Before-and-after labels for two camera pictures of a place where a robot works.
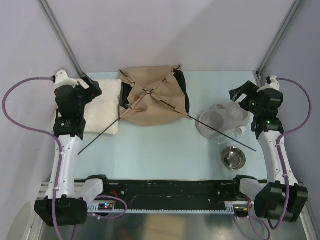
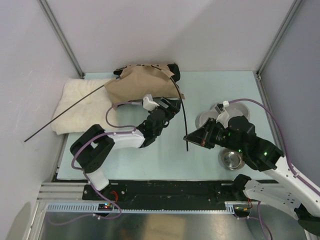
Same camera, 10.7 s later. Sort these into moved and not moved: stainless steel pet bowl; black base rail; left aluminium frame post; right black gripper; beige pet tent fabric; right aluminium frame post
Moved: right black gripper; beige pet tent fabric
Not moved: right aluminium frame post; stainless steel pet bowl; black base rail; left aluminium frame post
